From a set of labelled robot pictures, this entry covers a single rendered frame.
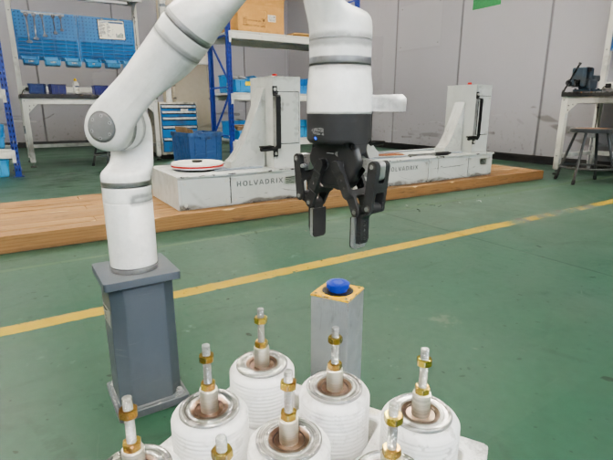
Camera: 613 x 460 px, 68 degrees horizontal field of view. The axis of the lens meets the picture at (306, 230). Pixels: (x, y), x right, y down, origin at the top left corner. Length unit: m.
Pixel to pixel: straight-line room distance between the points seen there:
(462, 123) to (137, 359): 3.45
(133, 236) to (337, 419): 0.53
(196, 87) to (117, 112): 6.04
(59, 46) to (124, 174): 5.53
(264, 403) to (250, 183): 2.09
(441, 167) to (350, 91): 3.18
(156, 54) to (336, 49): 0.41
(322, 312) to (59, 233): 1.77
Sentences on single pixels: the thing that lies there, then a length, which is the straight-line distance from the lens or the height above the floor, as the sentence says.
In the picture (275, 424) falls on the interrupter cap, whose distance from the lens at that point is 0.59.
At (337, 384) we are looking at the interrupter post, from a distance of 0.64.
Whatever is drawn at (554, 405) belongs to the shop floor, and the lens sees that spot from 1.18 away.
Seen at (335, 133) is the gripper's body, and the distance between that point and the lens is 0.51.
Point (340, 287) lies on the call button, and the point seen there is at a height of 0.33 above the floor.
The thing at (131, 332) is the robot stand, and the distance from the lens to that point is 0.99.
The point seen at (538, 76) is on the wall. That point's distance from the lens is 6.01.
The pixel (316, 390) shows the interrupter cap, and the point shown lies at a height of 0.25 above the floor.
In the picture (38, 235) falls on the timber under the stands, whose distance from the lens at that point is 2.38.
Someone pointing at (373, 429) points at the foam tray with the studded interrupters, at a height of 0.16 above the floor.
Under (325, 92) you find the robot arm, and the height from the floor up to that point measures 0.63.
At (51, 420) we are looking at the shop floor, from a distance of 1.14.
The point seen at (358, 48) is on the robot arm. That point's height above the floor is 0.68.
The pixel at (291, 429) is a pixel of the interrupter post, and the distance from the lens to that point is 0.55.
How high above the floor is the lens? 0.62
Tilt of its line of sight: 15 degrees down
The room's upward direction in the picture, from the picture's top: straight up
